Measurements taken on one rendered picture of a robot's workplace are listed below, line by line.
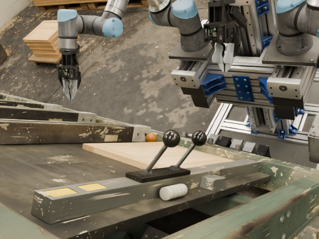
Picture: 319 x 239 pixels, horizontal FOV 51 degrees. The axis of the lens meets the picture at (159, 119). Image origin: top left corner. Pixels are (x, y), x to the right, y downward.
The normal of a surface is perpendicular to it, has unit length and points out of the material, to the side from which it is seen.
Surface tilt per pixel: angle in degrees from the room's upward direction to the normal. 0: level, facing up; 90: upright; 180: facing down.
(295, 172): 40
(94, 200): 90
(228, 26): 90
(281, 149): 0
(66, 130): 90
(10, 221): 50
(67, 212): 90
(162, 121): 0
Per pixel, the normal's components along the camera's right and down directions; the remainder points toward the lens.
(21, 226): 0.17, -0.98
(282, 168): -0.58, -0.04
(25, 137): 0.80, 0.18
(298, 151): -0.34, -0.66
